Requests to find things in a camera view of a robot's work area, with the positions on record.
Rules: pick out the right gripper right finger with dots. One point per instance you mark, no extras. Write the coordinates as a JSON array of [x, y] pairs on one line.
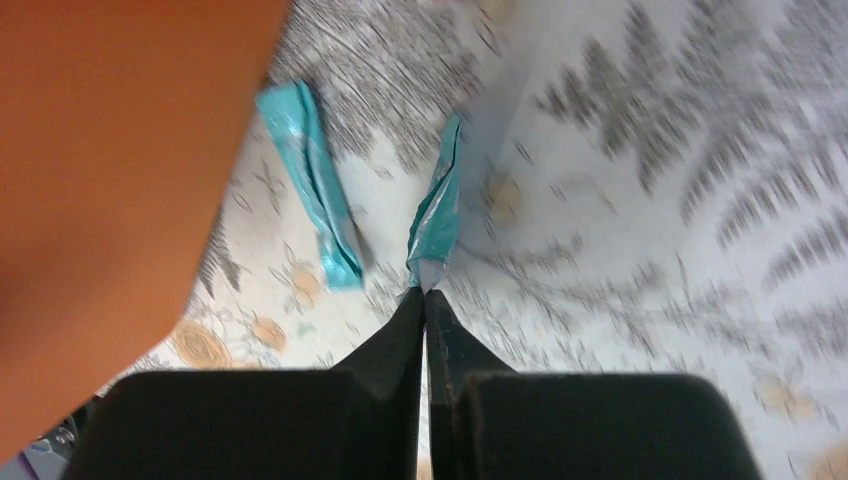
[[488, 421]]

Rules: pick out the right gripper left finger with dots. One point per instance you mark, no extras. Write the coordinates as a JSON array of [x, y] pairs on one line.
[[356, 420]]

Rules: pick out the orange plastic medicine box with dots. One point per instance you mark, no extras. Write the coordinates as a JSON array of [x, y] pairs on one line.
[[121, 122]]

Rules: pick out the floral table mat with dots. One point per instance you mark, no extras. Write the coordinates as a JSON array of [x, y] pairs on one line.
[[647, 186]]

